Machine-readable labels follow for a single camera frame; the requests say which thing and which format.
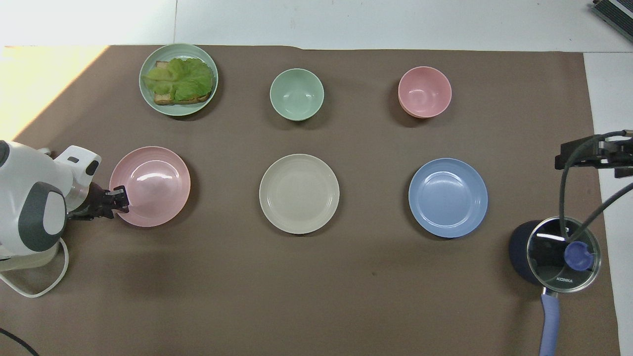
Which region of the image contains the green lettuce leaf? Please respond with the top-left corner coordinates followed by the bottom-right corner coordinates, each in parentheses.
top-left (142, 57), bottom-right (215, 101)

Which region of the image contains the pink plate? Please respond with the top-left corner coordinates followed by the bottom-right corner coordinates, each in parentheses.
top-left (109, 146), bottom-right (191, 228)

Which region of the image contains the beige plate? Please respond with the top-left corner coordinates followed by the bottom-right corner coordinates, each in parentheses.
top-left (259, 154), bottom-right (340, 235)

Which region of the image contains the black cable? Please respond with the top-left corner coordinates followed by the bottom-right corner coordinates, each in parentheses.
top-left (559, 131), bottom-right (630, 234)
top-left (574, 181), bottom-right (633, 244)
top-left (0, 327), bottom-right (40, 356)

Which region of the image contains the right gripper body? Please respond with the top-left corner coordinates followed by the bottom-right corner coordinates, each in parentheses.
top-left (599, 130), bottom-right (633, 179)

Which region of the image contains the pink bowl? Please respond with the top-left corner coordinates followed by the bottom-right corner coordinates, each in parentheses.
top-left (398, 66), bottom-right (452, 119)

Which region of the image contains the dark blue pot lavender handle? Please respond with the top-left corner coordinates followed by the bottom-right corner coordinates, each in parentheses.
top-left (509, 217), bottom-right (602, 356)

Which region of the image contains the green plate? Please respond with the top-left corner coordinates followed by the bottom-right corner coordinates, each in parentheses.
top-left (139, 43), bottom-right (219, 117)

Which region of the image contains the toast slice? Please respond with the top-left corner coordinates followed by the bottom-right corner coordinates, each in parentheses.
top-left (153, 60), bottom-right (213, 106)

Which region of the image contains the grey slatted object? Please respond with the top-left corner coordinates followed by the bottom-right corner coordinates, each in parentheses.
top-left (590, 0), bottom-right (633, 30)

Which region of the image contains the green bowl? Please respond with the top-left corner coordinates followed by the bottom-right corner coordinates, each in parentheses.
top-left (270, 68), bottom-right (325, 122)

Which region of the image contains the blue plate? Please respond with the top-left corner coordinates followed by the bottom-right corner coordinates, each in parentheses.
top-left (408, 158), bottom-right (489, 239)

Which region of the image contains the glass lid blue knob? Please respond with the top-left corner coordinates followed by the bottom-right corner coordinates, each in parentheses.
top-left (526, 217), bottom-right (602, 294)

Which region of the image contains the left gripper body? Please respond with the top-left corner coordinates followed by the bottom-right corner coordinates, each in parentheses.
top-left (68, 182), bottom-right (110, 221)

